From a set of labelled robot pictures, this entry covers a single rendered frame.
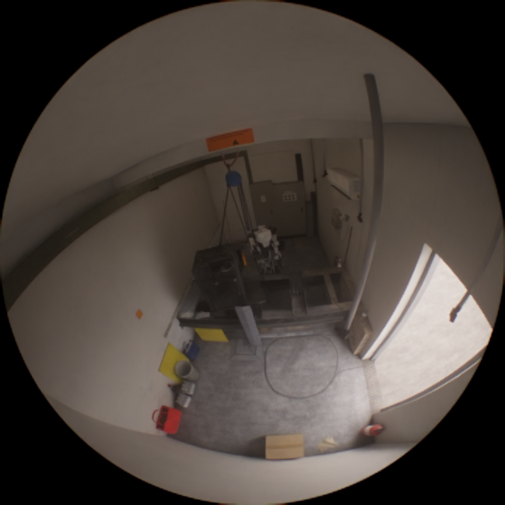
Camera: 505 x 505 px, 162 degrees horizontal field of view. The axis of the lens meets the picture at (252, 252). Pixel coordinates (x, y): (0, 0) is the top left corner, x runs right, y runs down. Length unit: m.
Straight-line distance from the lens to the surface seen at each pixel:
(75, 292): 1.86
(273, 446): 2.45
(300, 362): 2.86
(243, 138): 1.60
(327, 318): 2.76
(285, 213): 4.90
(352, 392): 2.85
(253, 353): 2.97
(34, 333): 1.78
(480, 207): 1.21
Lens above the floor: 2.69
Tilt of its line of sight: 33 degrees down
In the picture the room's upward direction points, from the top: 12 degrees counter-clockwise
